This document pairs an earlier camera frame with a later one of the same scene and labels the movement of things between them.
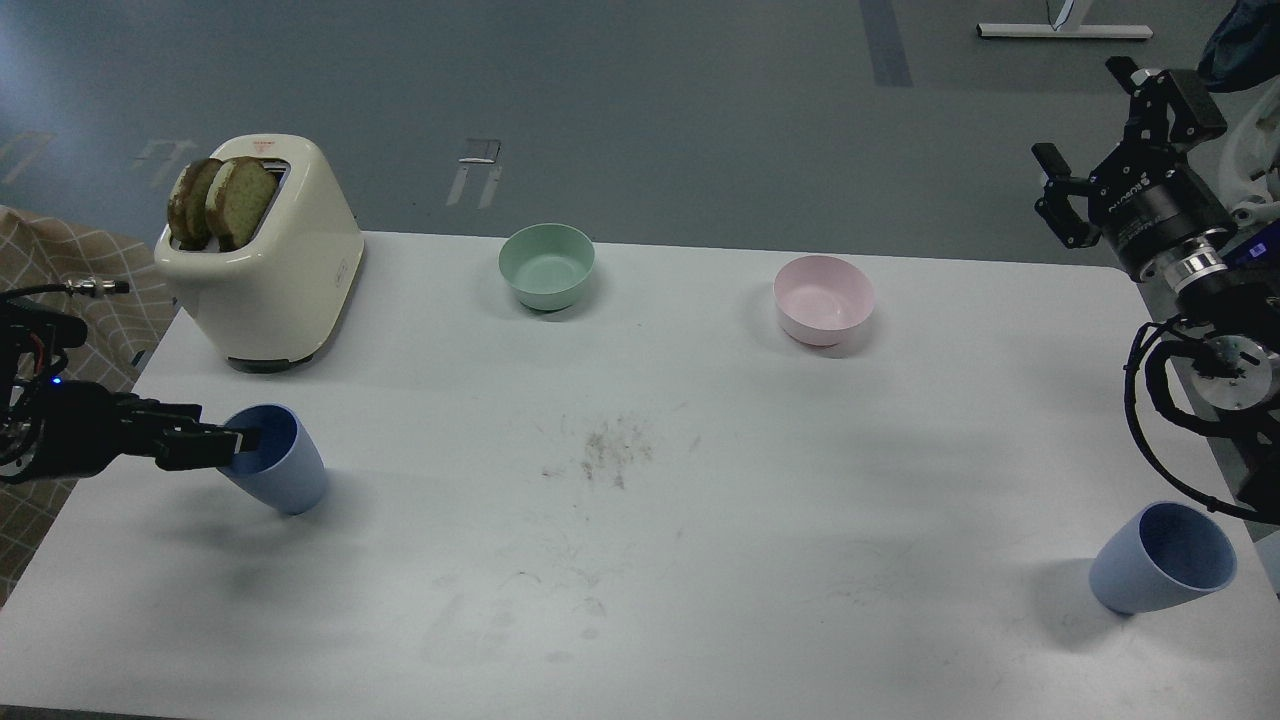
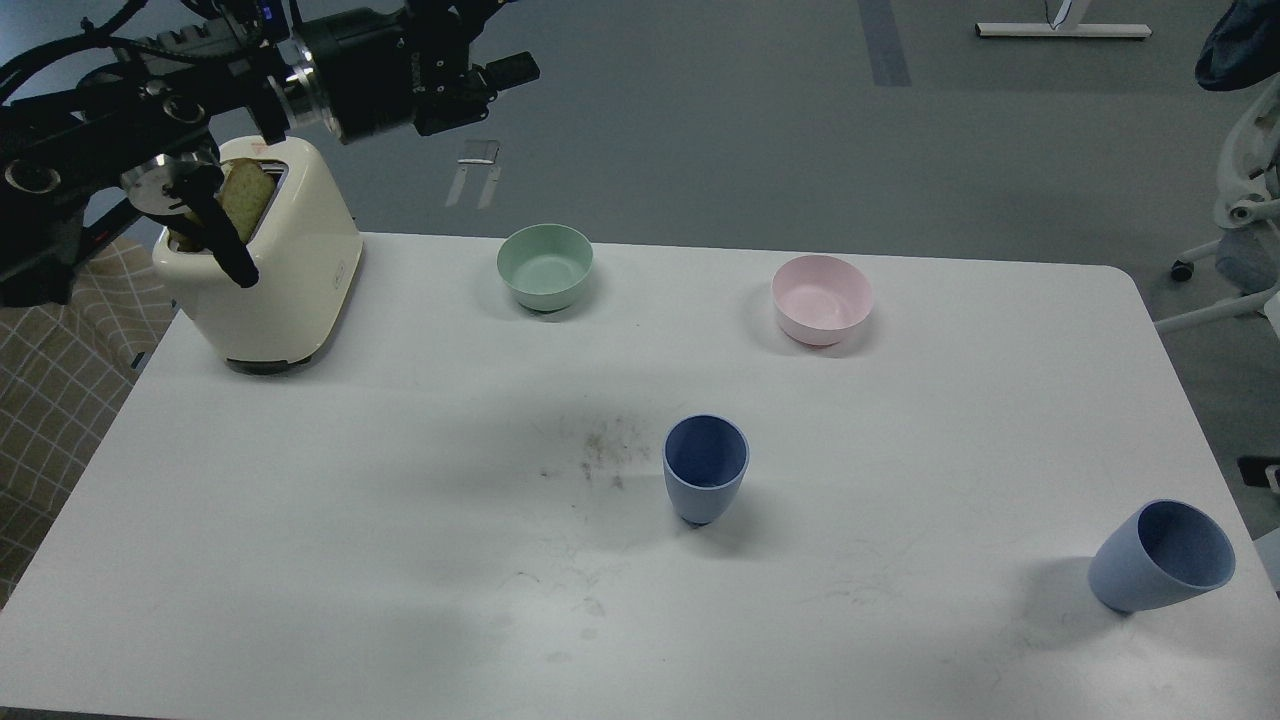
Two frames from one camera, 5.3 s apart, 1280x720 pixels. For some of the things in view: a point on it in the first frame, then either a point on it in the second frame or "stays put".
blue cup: x=281 y=463 to x=705 y=458
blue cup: x=1160 y=554 stays put
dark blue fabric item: x=1245 y=50 stays put
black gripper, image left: x=85 y=426 to x=364 y=61
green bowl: x=546 y=264 stays put
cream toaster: x=285 y=297 stays put
